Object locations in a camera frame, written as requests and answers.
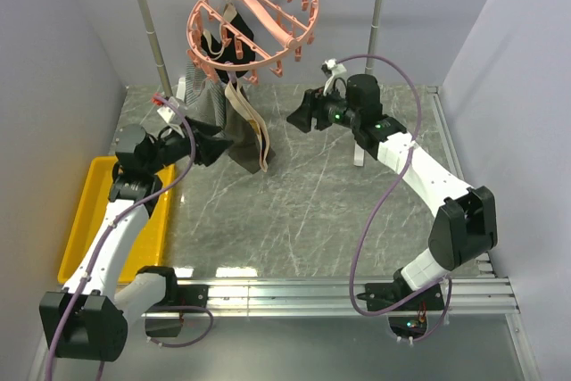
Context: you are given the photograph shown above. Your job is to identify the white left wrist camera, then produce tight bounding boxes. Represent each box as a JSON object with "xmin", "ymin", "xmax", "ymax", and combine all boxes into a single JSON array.
[{"xmin": 153, "ymin": 94, "xmax": 186, "ymax": 136}]

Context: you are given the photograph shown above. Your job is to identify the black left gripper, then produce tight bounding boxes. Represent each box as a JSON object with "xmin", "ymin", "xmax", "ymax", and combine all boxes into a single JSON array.
[{"xmin": 145, "ymin": 115, "xmax": 234, "ymax": 174}]

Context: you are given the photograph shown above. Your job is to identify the aluminium right side rail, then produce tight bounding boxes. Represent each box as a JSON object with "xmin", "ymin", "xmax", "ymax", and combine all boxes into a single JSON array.
[{"xmin": 427, "ymin": 87, "xmax": 497, "ymax": 278}]

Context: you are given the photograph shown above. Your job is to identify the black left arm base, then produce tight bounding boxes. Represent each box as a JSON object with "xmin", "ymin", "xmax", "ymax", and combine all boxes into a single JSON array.
[{"xmin": 144, "ymin": 284, "xmax": 210, "ymax": 340}]

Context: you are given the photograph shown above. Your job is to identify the black hanging underwear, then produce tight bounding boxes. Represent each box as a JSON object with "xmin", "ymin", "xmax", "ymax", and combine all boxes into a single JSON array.
[{"xmin": 186, "ymin": 1, "xmax": 259, "ymax": 85}]

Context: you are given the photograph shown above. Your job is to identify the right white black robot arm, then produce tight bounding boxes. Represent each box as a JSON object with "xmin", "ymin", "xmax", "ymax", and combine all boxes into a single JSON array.
[{"xmin": 287, "ymin": 74, "xmax": 498, "ymax": 310}]

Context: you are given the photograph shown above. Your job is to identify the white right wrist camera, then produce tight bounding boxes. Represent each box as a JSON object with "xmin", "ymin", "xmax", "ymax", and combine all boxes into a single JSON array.
[{"xmin": 321, "ymin": 59, "xmax": 347, "ymax": 95}]

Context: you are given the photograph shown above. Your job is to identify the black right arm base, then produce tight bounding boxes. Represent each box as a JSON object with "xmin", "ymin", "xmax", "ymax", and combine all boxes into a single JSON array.
[{"xmin": 357, "ymin": 279, "xmax": 452, "ymax": 344}]

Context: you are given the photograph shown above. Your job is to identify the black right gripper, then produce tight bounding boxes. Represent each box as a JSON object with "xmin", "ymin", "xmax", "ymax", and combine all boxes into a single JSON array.
[{"xmin": 285, "ymin": 82, "xmax": 360, "ymax": 135}]

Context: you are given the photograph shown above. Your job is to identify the yellow plastic tray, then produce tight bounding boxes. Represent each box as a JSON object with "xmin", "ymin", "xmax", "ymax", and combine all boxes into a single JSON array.
[{"xmin": 57, "ymin": 156, "xmax": 173, "ymax": 285}]

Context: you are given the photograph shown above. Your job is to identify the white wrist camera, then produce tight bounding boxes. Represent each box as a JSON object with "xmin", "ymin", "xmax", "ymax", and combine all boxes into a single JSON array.
[
  {"xmin": 321, "ymin": 59, "xmax": 347, "ymax": 95},
  {"xmin": 153, "ymin": 94, "xmax": 186, "ymax": 136}
]

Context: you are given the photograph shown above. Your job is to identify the dark grey boxer briefs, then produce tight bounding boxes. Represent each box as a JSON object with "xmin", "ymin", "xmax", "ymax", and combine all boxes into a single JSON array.
[{"xmin": 224, "ymin": 81, "xmax": 275, "ymax": 174}]

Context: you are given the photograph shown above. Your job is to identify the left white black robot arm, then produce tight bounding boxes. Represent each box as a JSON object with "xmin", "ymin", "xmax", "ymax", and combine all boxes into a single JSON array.
[{"xmin": 39, "ymin": 119, "xmax": 232, "ymax": 361}]

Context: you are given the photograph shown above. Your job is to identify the pink round clip hanger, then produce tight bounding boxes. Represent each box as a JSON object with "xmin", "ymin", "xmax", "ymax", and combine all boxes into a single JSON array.
[{"xmin": 185, "ymin": 0, "xmax": 321, "ymax": 86}]

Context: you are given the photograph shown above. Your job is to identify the aluminium table edge rail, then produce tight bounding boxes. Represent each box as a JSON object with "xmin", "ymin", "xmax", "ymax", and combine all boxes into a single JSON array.
[{"xmin": 178, "ymin": 277, "xmax": 519, "ymax": 318}]

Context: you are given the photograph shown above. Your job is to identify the grey striped underwear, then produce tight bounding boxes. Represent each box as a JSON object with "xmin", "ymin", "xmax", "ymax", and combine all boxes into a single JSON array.
[{"xmin": 184, "ymin": 60, "xmax": 227, "ymax": 130}]

